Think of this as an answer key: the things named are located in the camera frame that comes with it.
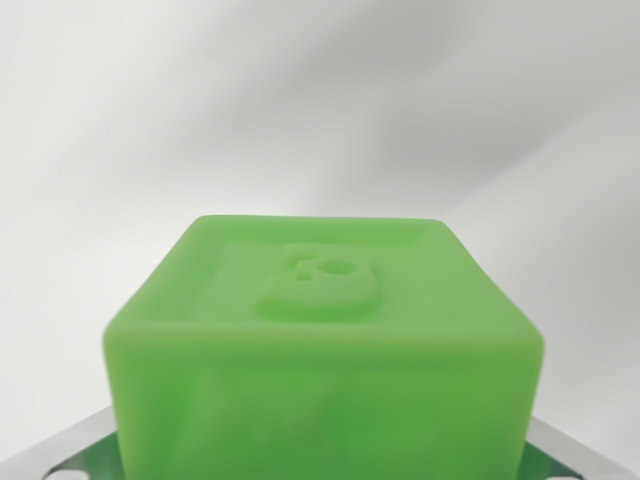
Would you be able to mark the gripper left finger with black rubber pad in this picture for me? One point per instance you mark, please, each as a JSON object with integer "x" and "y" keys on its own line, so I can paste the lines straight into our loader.
{"x": 75, "y": 452}

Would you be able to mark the gripper right finger with black rubber pad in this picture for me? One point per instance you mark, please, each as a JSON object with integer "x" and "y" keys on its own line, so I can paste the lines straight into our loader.
{"x": 575, "y": 455}

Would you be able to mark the green embossed cube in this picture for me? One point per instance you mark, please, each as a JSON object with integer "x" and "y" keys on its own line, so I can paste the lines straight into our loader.
{"x": 320, "y": 370}

